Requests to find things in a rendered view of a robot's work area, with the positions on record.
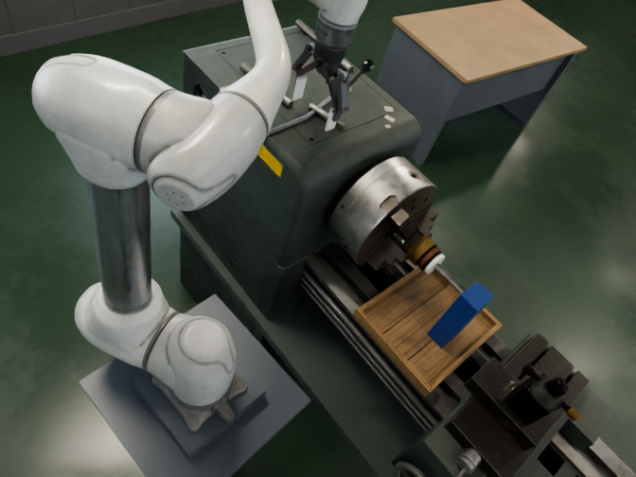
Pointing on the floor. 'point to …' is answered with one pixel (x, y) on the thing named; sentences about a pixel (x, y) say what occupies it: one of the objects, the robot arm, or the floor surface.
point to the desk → (473, 63)
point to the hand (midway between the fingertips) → (313, 110)
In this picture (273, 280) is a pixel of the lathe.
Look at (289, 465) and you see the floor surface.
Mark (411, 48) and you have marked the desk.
